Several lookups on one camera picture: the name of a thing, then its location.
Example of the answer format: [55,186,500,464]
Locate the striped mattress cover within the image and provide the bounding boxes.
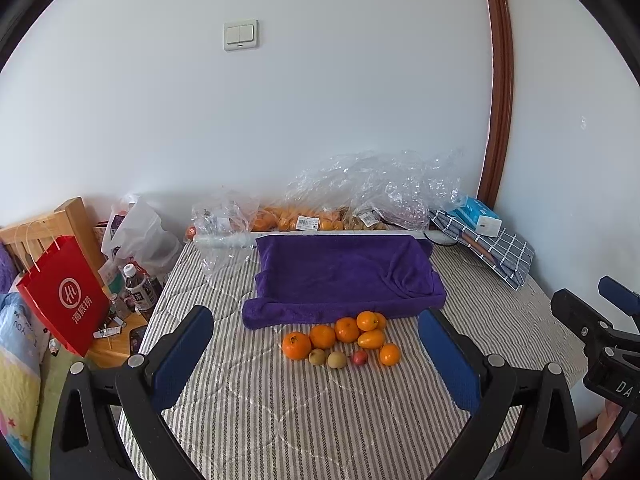
[142,244,587,479]

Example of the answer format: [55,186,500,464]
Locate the crumpled clear plastic bag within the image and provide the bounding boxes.
[319,151,466,230]

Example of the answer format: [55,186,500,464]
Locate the plastic drink bottle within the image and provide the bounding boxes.
[122,263,157,313]

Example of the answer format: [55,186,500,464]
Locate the wooden chair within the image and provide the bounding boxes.
[1,197,105,274]

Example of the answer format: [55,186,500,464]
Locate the brown wooden door frame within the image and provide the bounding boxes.
[477,0,514,207]

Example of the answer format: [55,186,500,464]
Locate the bag of oranges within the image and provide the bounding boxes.
[250,178,352,232]

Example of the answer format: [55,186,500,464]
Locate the blue tissue pack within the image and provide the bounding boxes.
[450,196,502,237]

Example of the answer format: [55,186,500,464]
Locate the colourful pillow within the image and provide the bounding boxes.
[0,292,49,474]

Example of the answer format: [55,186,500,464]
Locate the checked blue cloth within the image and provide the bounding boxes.
[430,210,535,290]

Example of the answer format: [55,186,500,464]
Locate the purple towel covered tray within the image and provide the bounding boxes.
[242,234,447,330]

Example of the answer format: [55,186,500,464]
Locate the red paper shopping bag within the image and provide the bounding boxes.
[17,236,110,356]

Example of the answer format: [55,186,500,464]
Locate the clear plastic bag left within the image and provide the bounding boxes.
[192,190,259,281]

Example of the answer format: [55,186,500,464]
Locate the oval kumquat top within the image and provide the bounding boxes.
[356,311,380,332]

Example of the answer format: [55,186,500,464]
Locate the small red fruit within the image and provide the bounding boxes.
[352,350,369,366]

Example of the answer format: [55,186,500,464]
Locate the yellow brown longan fruit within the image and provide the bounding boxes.
[326,351,347,370]

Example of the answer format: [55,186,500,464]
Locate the white wall switch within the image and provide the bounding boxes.
[222,20,259,52]

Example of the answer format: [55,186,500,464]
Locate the white plastic bag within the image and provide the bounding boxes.
[101,195,182,282]

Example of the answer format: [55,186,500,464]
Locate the large mandarin with stem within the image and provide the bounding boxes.
[281,332,312,361]

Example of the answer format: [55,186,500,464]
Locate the green brown longan fruit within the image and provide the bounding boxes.
[308,348,328,366]

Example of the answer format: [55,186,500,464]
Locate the wooden side table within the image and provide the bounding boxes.
[86,313,148,368]

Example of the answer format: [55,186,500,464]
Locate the bag of longans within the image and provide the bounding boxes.
[333,207,393,231]

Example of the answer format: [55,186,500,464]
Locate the small round orange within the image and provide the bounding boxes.
[378,344,401,367]

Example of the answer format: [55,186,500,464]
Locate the oval kumquat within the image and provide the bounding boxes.
[357,330,385,350]
[356,311,380,332]

